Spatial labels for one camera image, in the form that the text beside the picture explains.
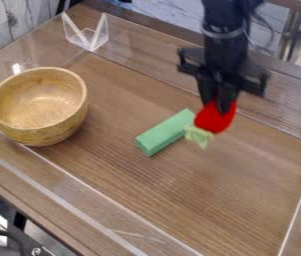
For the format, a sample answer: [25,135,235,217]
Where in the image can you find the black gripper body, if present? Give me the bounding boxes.
[177,30,271,97]

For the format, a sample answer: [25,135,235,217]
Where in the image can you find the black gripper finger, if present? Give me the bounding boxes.
[217,82,239,114]
[197,76,216,104]

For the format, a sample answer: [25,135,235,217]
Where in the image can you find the clear acrylic corner bracket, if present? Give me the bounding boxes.
[61,13,109,52]

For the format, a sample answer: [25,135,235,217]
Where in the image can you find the black table frame bracket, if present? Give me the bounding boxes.
[8,211,54,256]

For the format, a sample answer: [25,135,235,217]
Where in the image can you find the red plush fruit green leaves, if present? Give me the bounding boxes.
[185,100,237,150]

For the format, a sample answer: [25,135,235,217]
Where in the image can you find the wooden bowl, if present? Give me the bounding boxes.
[0,67,88,147]

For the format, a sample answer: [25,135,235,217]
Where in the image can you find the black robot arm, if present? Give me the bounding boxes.
[179,0,271,115]

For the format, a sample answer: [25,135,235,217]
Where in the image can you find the metal table leg background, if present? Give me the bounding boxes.
[279,10,301,63]

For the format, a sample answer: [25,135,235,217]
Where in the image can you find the green rectangular block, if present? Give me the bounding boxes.
[136,109,196,157]

